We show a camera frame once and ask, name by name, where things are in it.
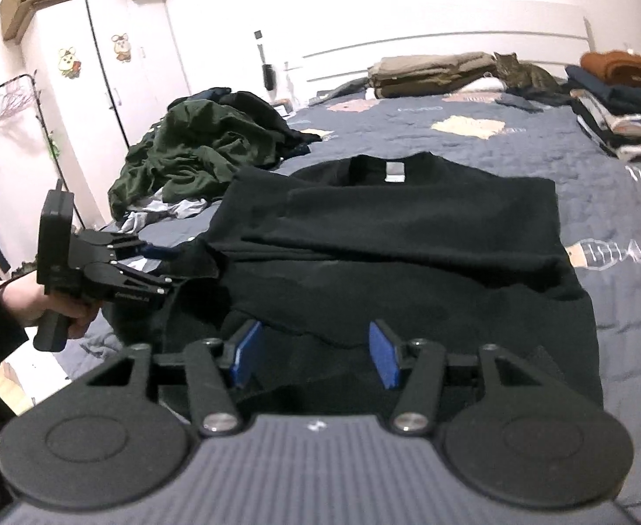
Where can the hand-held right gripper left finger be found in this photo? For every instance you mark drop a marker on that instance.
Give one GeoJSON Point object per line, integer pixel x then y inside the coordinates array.
{"type": "Point", "coordinates": [248, 350]}

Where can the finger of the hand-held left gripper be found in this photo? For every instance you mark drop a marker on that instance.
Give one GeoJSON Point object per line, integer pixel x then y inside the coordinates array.
{"type": "Point", "coordinates": [112, 246]}
{"type": "Point", "coordinates": [129, 284]}

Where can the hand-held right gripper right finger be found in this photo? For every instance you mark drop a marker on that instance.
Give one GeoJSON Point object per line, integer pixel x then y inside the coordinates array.
{"type": "Point", "coordinates": [383, 353]}

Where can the black sweatshirt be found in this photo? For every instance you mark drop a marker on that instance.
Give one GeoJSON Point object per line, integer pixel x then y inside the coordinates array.
{"type": "Point", "coordinates": [408, 229]}

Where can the black clothes rack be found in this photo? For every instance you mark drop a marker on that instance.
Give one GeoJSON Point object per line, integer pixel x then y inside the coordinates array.
{"type": "Point", "coordinates": [43, 115]}

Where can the stack of folded clothes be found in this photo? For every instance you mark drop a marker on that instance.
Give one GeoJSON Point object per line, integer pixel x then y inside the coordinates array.
{"type": "Point", "coordinates": [621, 98]}

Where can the person's left hand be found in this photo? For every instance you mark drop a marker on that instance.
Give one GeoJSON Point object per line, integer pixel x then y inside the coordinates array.
{"type": "Point", "coordinates": [22, 303]}

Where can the dark green crumpled garment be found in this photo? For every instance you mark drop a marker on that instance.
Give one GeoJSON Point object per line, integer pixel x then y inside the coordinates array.
{"type": "Point", "coordinates": [189, 147]}

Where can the white wardrobe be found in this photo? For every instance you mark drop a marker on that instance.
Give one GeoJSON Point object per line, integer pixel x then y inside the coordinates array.
{"type": "Point", "coordinates": [134, 98]}

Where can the cartoon mouse sticker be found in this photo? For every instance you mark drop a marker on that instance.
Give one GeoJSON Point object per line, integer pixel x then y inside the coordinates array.
{"type": "Point", "coordinates": [121, 46]}
{"type": "Point", "coordinates": [70, 63]}

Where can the small bedside display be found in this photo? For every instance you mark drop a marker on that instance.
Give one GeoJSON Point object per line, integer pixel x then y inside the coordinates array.
{"type": "Point", "coordinates": [282, 108]}

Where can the grey printed quilt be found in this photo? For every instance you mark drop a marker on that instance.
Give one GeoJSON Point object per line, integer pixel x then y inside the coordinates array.
{"type": "Point", "coordinates": [517, 142]}

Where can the folded khaki bedding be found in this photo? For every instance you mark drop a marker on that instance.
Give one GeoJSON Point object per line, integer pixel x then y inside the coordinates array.
{"type": "Point", "coordinates": [430, 74]}

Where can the dark grey folded cloth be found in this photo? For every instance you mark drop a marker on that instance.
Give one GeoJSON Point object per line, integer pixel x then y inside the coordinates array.
{"type": "Point", "coordinates": [520, 103]}

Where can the white pillow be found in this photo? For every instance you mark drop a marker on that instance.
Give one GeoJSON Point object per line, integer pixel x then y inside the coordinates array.
{"type": "Point", "coordinates": [487, 83]}

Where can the tabby cat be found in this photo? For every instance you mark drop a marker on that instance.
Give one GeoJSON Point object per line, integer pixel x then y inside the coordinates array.
{"type": "Point", "coordinates": [528, 76]}

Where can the white headboard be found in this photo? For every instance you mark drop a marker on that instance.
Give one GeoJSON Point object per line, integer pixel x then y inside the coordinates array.
{"type": "Point", "coordinates": [435, 22]}

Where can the black wall-mounted device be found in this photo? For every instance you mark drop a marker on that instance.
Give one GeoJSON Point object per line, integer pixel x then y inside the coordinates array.
{"type": "Point", "coordinates": [267, 74]}

